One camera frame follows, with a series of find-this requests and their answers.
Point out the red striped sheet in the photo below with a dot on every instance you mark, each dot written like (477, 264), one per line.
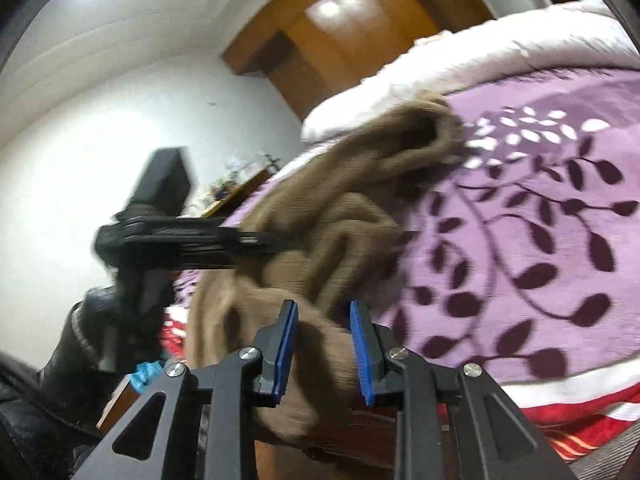
(575, 415)

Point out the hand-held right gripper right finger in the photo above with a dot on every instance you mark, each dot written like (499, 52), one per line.
(361, 355)

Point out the person's left forearm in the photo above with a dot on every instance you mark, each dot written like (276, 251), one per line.
(65, 360)

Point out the purple leaf-print blanket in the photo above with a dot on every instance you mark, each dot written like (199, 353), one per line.
(525, 240)

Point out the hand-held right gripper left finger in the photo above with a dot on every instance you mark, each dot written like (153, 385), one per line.
(285, 350)

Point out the white dotted duvet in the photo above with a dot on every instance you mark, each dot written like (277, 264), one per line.
(450, 70)

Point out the wooden desk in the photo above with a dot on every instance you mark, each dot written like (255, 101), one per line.
(235, 197)

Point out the teal cloth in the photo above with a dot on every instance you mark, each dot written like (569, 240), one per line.
(147, 375)

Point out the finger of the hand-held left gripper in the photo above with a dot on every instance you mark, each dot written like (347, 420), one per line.
(257, 245)

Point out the brown fleece garment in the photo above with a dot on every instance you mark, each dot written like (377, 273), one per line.
(325, 220)

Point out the wooden bed frame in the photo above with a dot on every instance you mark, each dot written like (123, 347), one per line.
(117, 405)

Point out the wooden wardrobe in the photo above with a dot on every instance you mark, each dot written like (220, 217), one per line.
(350, 20)

